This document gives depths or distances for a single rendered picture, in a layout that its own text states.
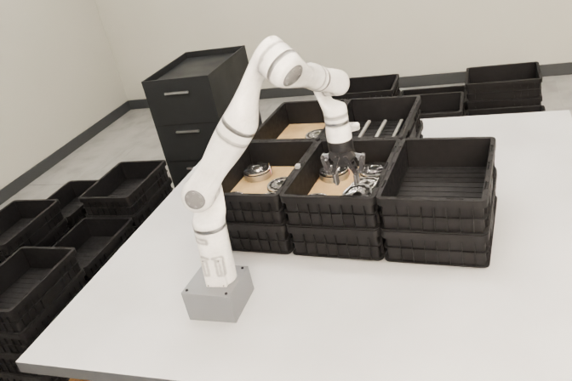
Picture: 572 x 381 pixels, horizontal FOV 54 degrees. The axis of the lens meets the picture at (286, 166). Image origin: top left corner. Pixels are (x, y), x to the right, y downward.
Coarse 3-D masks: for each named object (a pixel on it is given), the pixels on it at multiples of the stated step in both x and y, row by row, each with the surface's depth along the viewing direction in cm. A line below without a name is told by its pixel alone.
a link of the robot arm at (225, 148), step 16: (224, 128) 138; (224, 144) 139; (240, 144) 139; (208, 160) 142; (224, 160) 141; (192, 176) 145; (208, 176) 143; (224, 176) 144; (192, 192) 146; (208, 192) 146; (192, 208) 148; (208, 208) 149
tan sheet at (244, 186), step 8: (272, 168) 213; (280, 168) 212; (288, 168) 210; (272, 176) 207; (280, 176) 206; (240, 184) 206; (248, 184) 205; (256, 184) 204; (264, 184) 203; (248, 192) 199; (256, 192) 198; (264, 192) 197
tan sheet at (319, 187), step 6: (318, 180) 197; (348, 180) 193; (318, 186) 193; (324, 186) 192; (330, 186) 192; (336, 186) 191; (342, 186) 190; (312, 192) 190; (318, 192) 190; (324, 192) 189; (330, 192) 188; (336, 192) 187; (342, 192) 186
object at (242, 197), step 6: (312, 144) 201; (300, 162) 189; (294, 168) 186; (288, 180) 179; (282, 186) 177; (276, 192) 174; (228, 198) 179; (234, 198) 178; (240, 198) 177; (246, 198) 176; (252, 198) 175; (258, 198) 175; (264, 198) 174; (270, 198) 173; (276, 198) 173
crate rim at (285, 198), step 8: (320, 144) 201; (312, 152) 195; (392, 152) 183; (304, 160) 191; (384, 168) 174; (296, 176) 181; (384, 176) 170; (288, 184) 177; (376, 184) 167; (280, 192) 173; (376, 192) 162; (288, 200) 171; (296, 200) 170; (304, 200) 168; (312, 200) 167; (320, 200) 166; (328, 200) 165; (336, 200) 164; (344, 200) 163; (352, 200) 162; (360, 200) 161; (368, 200) 160
